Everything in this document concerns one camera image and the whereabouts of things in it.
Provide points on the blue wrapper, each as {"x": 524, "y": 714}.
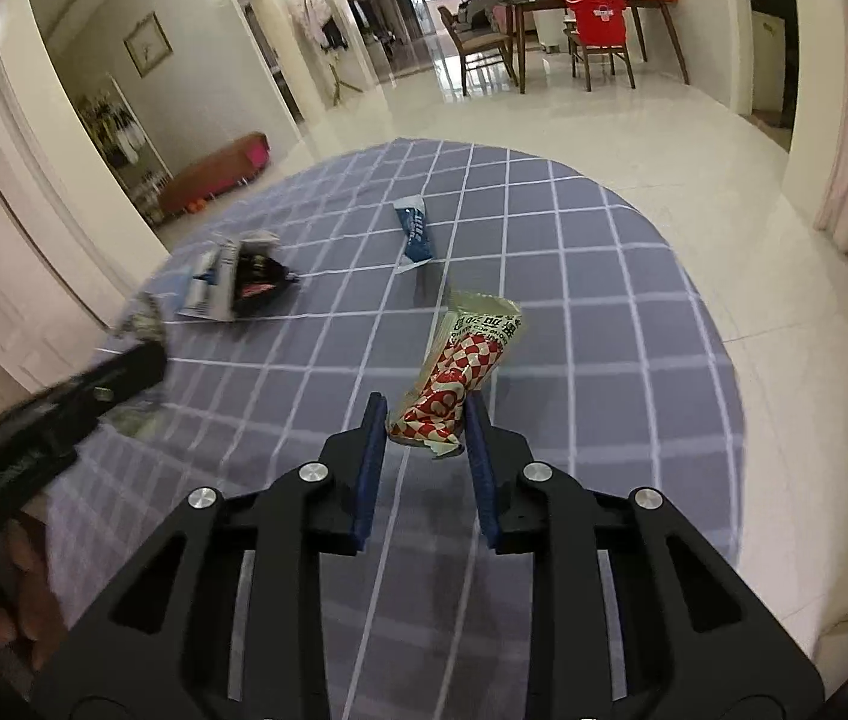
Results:
{"x": 416, "y": 232}

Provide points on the wooden chair with grey seat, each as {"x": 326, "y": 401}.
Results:
{"x": 480, "y": 49}

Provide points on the small framed wall picture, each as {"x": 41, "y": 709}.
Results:
{"x": 147, "y": 43}

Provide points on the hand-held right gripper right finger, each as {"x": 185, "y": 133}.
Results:
{"x": 484, "y": 465}

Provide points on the grey wrapper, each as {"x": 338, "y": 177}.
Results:
{"x": 142, "y": 319}

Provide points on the dark wooden dining table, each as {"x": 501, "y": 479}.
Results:
{"x": 660, "y": 11}

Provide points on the white sideboard cabinet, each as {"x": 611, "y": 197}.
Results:
{"x": 544, "y": 15}

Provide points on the wooden coat stand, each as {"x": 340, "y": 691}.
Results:
{"x": 337, "y": 67}

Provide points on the red white checked wrapper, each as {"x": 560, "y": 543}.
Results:
{"x": 461, "y": 367}

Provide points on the blue checked tablecloth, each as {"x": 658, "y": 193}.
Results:
{"x": 581, "y": 360}

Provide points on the person's left hand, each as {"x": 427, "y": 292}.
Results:
{"x": 11, "y": 600}

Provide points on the black white wrapper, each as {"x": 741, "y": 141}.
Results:
{"x": 206, "y": 289}

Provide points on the pink white jacket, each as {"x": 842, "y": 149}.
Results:
{"x": 311, "y": 15}

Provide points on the wooden chair with red shirt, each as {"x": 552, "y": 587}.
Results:
{"x": 604, "y": 60}

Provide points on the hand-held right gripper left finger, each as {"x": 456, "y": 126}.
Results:
{"x": 367, "y": 465}

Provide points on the black foil wrapper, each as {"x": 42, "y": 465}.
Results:
{"x": 259, "y": 281}

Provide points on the white shelf rack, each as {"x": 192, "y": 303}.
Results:
{"x": 123, "y": 142}

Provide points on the brown padded bench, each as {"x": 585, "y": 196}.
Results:
{"x": 221, "y": 165}

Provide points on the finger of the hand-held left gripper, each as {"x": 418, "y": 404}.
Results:
{"x": 127, "y": 375}

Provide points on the red shirt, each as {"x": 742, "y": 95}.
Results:
{"x": 596, "y": 19}

